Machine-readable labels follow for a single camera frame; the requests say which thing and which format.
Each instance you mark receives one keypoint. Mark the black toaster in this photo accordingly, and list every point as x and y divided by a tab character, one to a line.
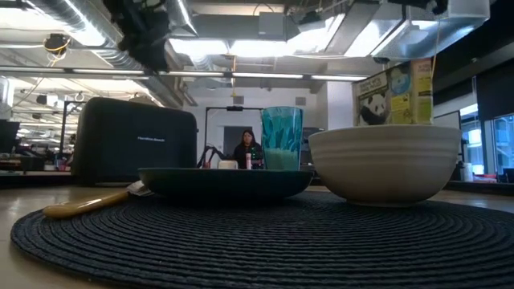
132	140

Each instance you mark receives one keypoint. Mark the ribbed silver air duct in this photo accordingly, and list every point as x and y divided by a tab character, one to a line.
92	36

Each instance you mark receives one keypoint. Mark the dark round woven placemat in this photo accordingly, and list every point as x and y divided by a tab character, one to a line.
257	245

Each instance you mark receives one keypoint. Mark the dark green plate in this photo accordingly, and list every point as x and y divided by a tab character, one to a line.
225	184

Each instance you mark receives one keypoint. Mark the background black robot arm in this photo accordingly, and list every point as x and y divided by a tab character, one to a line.
209	156

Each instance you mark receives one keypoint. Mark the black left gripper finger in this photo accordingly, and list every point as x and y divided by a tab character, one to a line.
154	56

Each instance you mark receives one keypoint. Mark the white paper roll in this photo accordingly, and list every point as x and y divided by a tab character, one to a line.
467	172

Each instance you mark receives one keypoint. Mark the black metal stand frame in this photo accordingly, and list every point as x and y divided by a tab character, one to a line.
63	128

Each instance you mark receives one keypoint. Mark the rectangular silver air duct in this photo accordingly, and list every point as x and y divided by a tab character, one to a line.
361	32

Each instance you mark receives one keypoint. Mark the round silver air duct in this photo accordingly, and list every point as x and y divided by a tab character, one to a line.
182	16

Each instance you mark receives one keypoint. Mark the small white cup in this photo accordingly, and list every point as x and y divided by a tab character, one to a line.
227	164

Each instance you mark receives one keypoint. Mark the panda cereal box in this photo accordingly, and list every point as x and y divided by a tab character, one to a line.
395	98

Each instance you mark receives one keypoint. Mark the teal translucent plastic cup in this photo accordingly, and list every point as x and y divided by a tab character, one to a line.
282	136

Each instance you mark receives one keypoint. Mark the person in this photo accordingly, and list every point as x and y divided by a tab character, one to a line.
248	146

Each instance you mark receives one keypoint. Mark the white ribbed ceramic bowl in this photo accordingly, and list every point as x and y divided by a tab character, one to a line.
385	160

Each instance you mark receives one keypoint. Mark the black metal rig frame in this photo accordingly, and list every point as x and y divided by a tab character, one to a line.
235	108

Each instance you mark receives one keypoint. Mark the dark computer monitor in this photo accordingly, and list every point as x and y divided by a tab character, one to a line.
9	136

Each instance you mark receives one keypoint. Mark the small red white bottle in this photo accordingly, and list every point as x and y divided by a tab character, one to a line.
248	161

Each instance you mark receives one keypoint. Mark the ceiling strip light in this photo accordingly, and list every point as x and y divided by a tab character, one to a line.
339	77
268	75
194	74
108	71

